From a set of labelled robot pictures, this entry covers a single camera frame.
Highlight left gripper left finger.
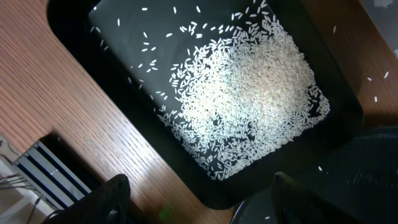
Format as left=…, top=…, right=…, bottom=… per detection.
left=43, top=174, right=131, bottom=224

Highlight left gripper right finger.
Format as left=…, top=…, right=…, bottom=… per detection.
left=271, top=172, right=359, bottom=224

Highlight round black serving tray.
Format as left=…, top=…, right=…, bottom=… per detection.
left=232, top=126, right=397, bottom=223

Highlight black rectangular tray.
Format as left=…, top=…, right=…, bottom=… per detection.
left=47, top=0, right=364, bottom=210

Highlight spilled rice pile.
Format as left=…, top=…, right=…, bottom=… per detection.
left=88, top=1, right=330, bottom=180

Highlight clear plastic bin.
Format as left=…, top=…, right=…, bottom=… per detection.
left=360, top=0, right=398, bottom=58

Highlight black mounting rail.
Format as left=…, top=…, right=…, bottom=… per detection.
left=12, top=141, right=91, bottom=210

